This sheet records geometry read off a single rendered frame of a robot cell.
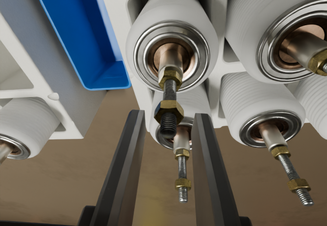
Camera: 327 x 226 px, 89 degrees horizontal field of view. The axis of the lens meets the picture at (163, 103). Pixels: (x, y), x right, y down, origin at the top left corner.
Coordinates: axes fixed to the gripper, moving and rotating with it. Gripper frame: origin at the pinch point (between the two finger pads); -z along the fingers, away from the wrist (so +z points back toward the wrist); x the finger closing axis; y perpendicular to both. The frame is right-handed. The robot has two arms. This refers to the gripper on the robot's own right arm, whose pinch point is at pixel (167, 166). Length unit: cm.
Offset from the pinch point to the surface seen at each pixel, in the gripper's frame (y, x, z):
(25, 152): 18.8, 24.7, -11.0
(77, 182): 92, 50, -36
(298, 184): 8.7, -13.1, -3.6
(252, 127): 8.8, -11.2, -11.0
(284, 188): 83, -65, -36
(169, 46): -1.4, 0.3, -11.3
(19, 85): 10.9, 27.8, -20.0
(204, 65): 0.3, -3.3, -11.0
